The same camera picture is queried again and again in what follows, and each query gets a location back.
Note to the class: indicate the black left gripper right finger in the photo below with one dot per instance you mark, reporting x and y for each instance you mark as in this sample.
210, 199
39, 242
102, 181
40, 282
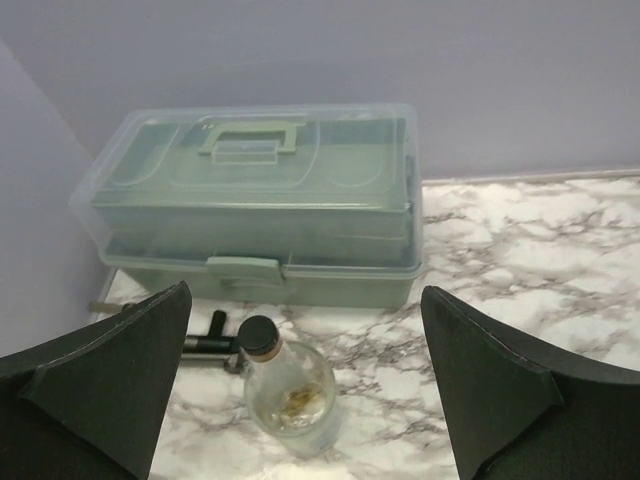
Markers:
517, 407

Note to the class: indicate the translucent green storage box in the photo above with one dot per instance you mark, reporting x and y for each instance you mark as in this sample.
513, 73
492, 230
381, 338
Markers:
317, 205

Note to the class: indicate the black metal pipe fitting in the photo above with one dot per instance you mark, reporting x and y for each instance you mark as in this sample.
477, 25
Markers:
213, 348

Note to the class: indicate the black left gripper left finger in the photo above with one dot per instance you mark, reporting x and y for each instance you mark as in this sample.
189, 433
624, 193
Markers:
90, 404

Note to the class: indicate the small clear black-capped bottle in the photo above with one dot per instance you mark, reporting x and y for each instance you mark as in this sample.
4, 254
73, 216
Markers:
290, 389

